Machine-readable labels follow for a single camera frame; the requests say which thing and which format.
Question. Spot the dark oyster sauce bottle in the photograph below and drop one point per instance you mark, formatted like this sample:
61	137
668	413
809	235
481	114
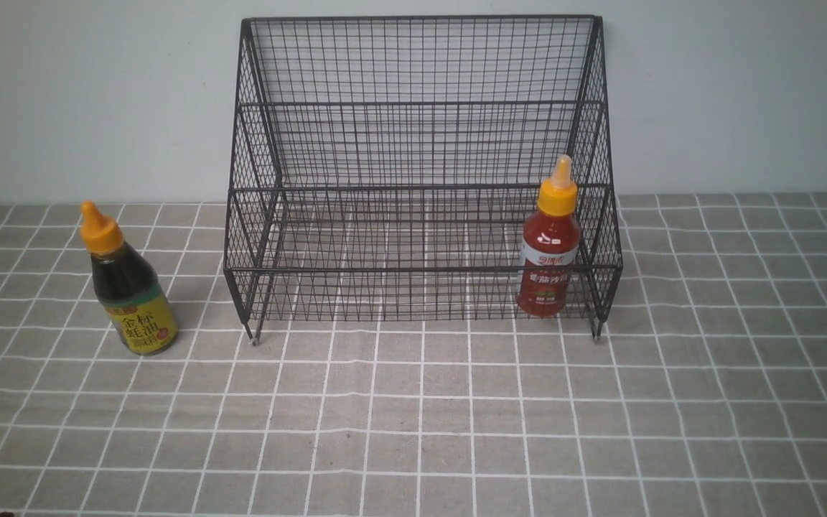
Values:
126	285

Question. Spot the black wire mesh shelf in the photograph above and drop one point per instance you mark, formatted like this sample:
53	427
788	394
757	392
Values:
383	167

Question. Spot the grey checkered tablecloth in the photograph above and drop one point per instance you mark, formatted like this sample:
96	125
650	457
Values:
706	394

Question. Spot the red tomato sauce bottle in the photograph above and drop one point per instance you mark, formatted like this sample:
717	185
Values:
550	243

